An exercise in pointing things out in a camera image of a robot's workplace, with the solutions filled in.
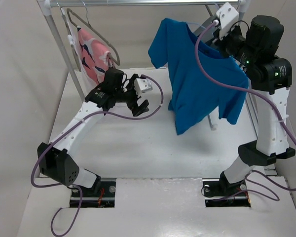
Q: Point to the light blue wire hanger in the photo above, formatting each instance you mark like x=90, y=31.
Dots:
x=195, y=23

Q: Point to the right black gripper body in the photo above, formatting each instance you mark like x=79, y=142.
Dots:
x=234, y=43

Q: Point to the aluminium rail right side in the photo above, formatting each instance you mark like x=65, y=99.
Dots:
x=250, y=103

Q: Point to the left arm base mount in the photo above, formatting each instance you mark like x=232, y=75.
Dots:
x=103, y=198

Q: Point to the grey garment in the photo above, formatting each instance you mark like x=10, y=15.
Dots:
x=208, y=37

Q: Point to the white garment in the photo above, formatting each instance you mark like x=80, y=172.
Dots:
x=71, y=38

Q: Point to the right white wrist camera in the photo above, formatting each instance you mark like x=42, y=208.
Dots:
x=227, y=15

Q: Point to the blue t shirt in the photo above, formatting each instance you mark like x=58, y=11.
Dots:
x=194, y=96

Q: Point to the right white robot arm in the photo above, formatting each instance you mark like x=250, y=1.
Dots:
x=271, y=79

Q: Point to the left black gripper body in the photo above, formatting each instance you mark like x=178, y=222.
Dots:
x=127, y=95

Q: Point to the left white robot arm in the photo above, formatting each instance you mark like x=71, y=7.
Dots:
x=57, y=158

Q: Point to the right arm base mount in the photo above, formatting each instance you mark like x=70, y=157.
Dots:
x=218, y=194

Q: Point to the metal clothes rack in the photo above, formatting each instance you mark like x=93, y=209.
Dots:
x=47, y=5

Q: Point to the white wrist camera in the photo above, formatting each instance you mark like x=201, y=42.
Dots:
x=142, y=86
x=227, y=15

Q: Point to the grey hanger with pink garment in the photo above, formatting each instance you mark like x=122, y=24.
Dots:
x=70, y=12

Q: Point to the pink patterned garment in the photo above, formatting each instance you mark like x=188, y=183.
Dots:
x=94, y=56

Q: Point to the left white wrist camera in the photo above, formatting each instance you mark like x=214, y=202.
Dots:
x=142, y=86

